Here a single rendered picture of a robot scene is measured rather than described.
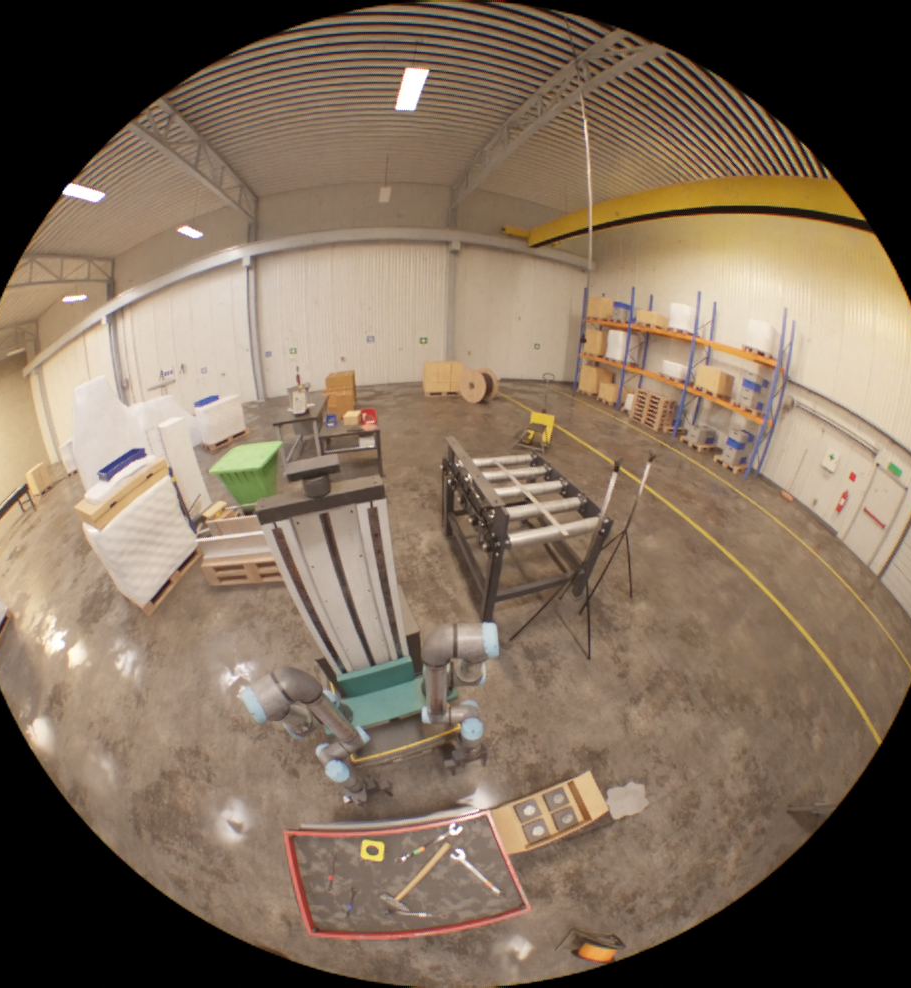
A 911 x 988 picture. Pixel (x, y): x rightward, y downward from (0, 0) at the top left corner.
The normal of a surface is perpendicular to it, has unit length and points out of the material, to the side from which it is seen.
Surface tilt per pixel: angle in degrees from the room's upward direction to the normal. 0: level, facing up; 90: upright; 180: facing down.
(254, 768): 0
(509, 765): 0
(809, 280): 90
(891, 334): 90
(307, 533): 90
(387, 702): 0
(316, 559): 90
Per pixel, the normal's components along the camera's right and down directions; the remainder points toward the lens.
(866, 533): -0.96, 0.12
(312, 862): 0.03, -0.85
